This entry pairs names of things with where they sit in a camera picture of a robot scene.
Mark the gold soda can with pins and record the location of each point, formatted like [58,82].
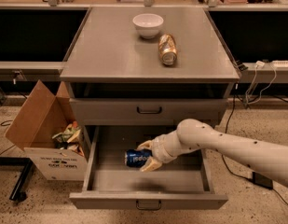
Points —
[167,49]

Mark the black metal table leg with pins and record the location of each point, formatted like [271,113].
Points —
[18,194]

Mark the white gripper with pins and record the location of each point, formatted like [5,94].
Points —
[159,149]

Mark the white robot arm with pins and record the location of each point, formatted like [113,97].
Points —
[267,159]

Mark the white ceramic bowl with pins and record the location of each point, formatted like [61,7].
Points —
[148,25]

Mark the black power adapter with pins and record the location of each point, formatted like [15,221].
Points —
[262,181]

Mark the cardboard box with trash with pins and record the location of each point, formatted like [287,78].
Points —
[42,115]

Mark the grey drawer cabinet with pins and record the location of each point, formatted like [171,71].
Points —
[110,60]

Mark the closed grey top drawer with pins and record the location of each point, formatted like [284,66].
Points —
[116,111]

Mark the blue pepsi can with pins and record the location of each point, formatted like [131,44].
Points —
[137,158]

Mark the white power strip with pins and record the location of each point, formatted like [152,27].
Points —
[280,64]

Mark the open grey middle drawer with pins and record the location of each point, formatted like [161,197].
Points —
[109,183]

